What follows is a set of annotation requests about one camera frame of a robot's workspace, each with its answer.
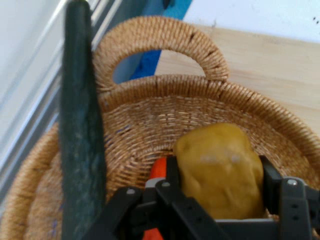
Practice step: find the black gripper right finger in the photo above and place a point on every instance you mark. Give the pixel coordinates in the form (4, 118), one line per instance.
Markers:
(297, 207)

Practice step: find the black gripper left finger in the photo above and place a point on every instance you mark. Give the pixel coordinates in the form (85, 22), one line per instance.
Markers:
(160, 207)

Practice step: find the yellow-brown potato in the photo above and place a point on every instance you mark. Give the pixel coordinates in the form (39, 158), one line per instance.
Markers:
(220, 170)

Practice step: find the orange-red carrot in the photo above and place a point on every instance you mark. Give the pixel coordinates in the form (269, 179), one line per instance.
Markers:
(158, 168)

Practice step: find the woven wicker basket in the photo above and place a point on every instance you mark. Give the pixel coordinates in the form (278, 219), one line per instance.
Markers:
(150, 120)

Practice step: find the dark green cucumber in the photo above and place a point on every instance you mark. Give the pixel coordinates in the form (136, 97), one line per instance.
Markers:
(80, 125)

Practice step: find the bamboo cutting board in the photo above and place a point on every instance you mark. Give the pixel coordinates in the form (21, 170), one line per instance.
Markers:
(270, 67)

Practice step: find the aluminium wall rail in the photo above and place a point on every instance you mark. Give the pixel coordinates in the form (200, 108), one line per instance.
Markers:
(37, 117)

